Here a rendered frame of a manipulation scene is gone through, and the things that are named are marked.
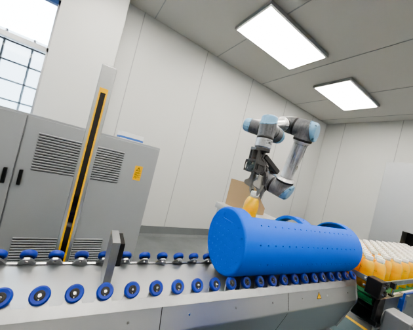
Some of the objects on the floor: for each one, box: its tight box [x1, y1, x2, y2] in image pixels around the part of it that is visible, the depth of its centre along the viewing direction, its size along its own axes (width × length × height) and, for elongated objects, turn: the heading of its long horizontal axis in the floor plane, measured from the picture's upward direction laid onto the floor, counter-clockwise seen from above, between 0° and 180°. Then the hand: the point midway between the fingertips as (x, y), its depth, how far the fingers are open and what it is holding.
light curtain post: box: [55, 64, 117, 262], centre depth 89 cm, size 6×6×170 cm
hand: (255, 192), depth 93 cm, fingers closed on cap, 4 cm apart
